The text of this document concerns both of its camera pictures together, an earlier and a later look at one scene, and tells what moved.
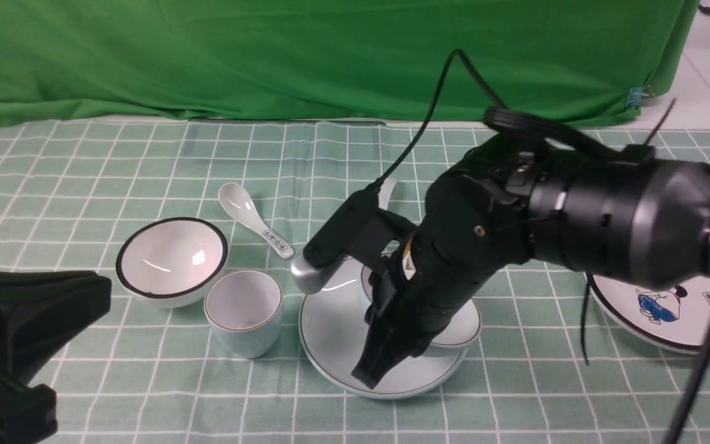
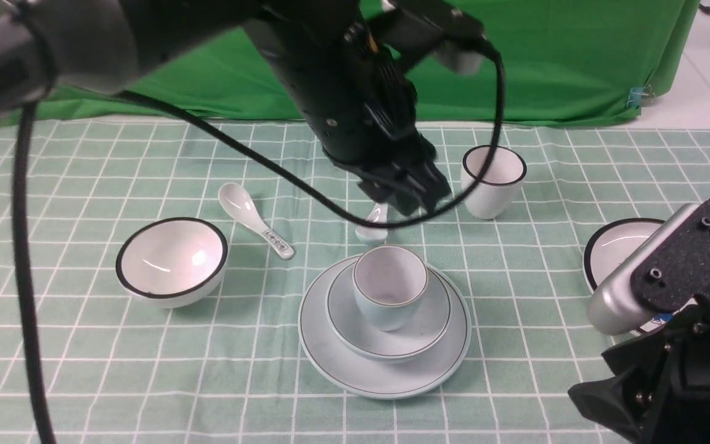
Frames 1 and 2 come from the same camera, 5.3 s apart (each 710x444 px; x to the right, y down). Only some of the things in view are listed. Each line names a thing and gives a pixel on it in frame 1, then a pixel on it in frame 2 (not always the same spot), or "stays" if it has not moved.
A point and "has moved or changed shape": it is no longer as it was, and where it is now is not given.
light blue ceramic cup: (244, 309) has moved or changed shape
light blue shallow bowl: (465, 328) -> (403, 344)
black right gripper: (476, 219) -> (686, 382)
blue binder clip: (635, 95) stays
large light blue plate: (333, 332) stays
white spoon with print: (239, 203) stays
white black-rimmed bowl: (167, 263) stays
